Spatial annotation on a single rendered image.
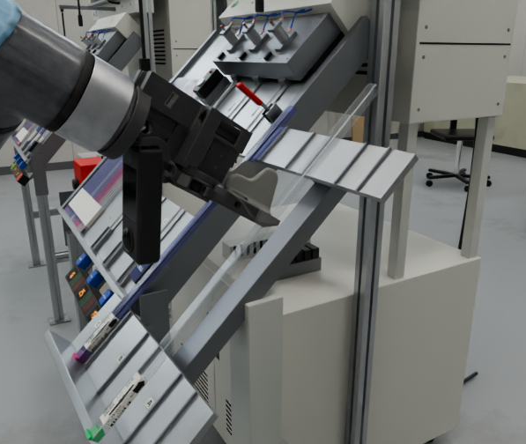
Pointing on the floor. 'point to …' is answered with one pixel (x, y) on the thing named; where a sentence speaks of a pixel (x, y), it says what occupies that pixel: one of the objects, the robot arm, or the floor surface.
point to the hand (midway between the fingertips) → (263, 222)
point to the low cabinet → (517, 117)
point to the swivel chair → (455, 151)
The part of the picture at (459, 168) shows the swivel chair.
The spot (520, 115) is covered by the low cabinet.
